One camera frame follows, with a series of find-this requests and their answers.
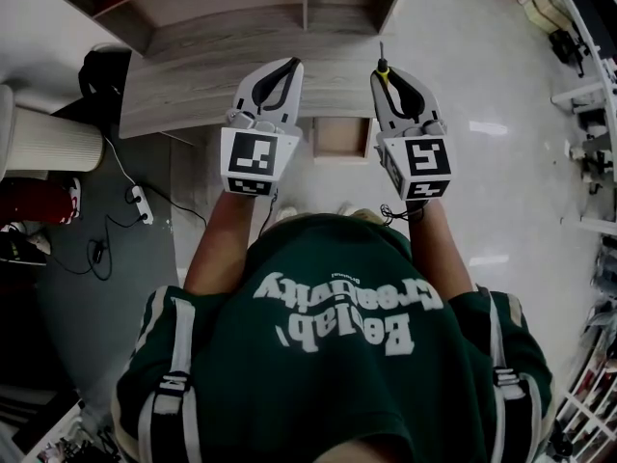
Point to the white metal frame table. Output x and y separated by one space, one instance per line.
595 56

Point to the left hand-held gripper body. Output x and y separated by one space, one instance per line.
250 157

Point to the yellow black screwdriver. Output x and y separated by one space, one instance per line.
383 71

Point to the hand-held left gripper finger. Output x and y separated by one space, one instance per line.
249 92
295 94

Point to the wooden desk shelf unit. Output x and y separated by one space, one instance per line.
231 12

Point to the grey floor mat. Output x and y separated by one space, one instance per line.
120 316

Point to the cardboard box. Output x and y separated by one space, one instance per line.
547 12

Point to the person's right forearm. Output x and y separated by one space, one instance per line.
441 253

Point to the grey wooden desk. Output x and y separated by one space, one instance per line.
193 94

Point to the red fabric bag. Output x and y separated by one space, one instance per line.
36 205

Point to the black bag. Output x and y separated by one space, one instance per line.
101 77

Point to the black office chair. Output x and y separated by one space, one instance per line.
569 48

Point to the white ribbed cylinder bin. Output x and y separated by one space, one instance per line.
53 145

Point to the white power strip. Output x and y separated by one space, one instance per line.
141 204

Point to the person's right shoe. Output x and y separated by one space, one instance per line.
361 213

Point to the green printed shirt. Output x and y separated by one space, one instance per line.
332 393

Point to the person's left forearm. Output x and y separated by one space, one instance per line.
219 249

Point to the person's shoe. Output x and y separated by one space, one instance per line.
288 211
361 213

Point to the wooden desk drawer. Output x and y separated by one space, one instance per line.
340 135

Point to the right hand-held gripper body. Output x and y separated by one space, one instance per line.
426 159

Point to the person's left shoe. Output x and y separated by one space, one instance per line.
288 211

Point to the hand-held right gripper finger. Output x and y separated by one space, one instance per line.
429 99
382 109

